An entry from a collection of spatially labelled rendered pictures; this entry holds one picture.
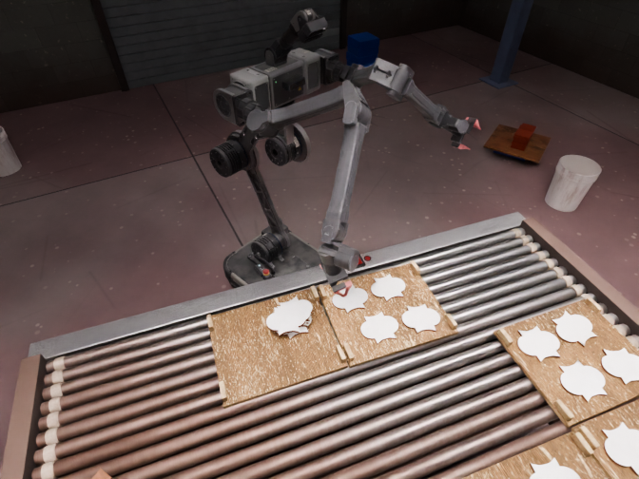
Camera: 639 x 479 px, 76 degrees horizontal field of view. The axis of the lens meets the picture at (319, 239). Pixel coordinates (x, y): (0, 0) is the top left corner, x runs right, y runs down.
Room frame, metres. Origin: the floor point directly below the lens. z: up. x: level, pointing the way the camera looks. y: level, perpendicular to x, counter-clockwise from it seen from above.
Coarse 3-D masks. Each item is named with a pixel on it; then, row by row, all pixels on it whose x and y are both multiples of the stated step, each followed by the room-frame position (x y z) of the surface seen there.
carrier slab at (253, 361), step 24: (240, 312) 0.89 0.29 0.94; (264, 312) 0.89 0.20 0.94; (312, 312) 0.89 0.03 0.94; (216, 336) 0.78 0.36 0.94; (240, 336) 0.78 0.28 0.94; (264, 336) 0.78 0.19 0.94; (312, 336) 0.78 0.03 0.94; (216, 360) 0.69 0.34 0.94; (240, 360) 0.69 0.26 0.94; (264, 360) 0.69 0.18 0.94; (288, 360) 0.69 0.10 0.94; (312, 360) 0.69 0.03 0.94; (336, 360) 0.69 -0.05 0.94; (240, 384) 0.61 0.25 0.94; (264, 384) 0.61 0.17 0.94; (288, 384) 0.61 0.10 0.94
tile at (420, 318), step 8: (424, 304) 0.91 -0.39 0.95; (408, 312) 0.88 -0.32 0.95; (416, 312) 0.88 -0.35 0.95; (424, 312) 0.88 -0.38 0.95; (432, 312) 0.88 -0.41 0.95; (408, 320) 0.84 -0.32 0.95; (416, 320) 0.84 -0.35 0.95; (424, 320) 0.84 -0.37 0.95; (432, 320) 0.84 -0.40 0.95; (416, 328) 0.81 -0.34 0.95; (424, 328) 0.81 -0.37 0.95; (432, 328) 0.81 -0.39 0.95
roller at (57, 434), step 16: (544, 272) 1.09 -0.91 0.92; (560, 272) 1.09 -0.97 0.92; (496, 288) 1.01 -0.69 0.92; (512, 288) 1.01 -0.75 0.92; (448, 304) 0.93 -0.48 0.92; (464, 304) 0.94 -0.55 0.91; (192, 384) 0.62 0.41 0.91; (208, 384) 0.62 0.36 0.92; (144, 400) 0.57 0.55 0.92; (160, 400) 0.57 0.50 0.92; (176, 400) 0.57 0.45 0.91; (96, 416) 0.52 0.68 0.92; (112, 416) 0.52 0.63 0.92; (128, 416) 0.52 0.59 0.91; (48, 432) 0.47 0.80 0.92; (64, 432) 0.47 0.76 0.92; (80, 432) 0.47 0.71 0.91
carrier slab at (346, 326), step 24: (408, 264) 1.12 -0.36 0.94; (360, 288) 1.00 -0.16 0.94; (408, 288) 1.00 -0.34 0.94; (336, 312) 0.89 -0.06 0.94; (360, 312) 0.89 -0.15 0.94; (384, 312) 0.89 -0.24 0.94; (360, 336) 0.78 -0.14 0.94; (408, 336) 0.78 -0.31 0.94; (432, 336) 0.78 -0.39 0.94; (360, 360) 0.69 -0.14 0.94
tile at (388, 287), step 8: (376, 280) 1.03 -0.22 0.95; (384, 280) 1.03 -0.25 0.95; (392, 280) 1.03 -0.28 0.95; (400, 280) 1.03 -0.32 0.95; (376, 288) 0.99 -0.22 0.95; (384, 288) 0.99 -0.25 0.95; (392, 288) 0.99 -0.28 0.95; (400, 288) 0.99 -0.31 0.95; (376, 296) 0.96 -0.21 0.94; (384, 296) 0.95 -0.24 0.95; (392, 296) 0.95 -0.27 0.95; (400, 296) 0.95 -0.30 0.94
